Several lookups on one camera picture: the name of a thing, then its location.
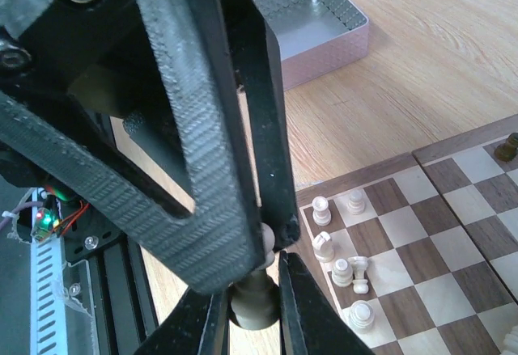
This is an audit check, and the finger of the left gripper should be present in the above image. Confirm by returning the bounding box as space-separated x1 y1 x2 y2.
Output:
220 0 300 251
1 0 265 294

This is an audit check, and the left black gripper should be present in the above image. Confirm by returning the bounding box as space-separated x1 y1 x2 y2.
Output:
1 0 185 213

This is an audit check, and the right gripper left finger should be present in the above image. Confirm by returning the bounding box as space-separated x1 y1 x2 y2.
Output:
135 288 230 355

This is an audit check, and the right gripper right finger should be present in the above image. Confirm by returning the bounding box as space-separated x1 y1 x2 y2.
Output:
278 251 372 355

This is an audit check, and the white pawn passed between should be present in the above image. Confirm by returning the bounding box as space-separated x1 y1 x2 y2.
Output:
230 223 280 331

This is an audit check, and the wooden chess board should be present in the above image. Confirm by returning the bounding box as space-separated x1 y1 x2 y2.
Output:
298 116 517 354

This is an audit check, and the left metal tray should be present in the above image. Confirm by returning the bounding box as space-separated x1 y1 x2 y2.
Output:
253 0 369 91

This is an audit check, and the white left rook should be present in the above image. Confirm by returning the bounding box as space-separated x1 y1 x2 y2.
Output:
312 196 332 226

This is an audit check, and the white corner pawn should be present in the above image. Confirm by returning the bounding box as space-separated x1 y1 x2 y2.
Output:
346 189 365 215

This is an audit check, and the black mounting rail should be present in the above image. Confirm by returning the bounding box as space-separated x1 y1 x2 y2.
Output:
61 206 158 354

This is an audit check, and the slotted white cable duct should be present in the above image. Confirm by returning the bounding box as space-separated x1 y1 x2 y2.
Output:
30 238 68 354

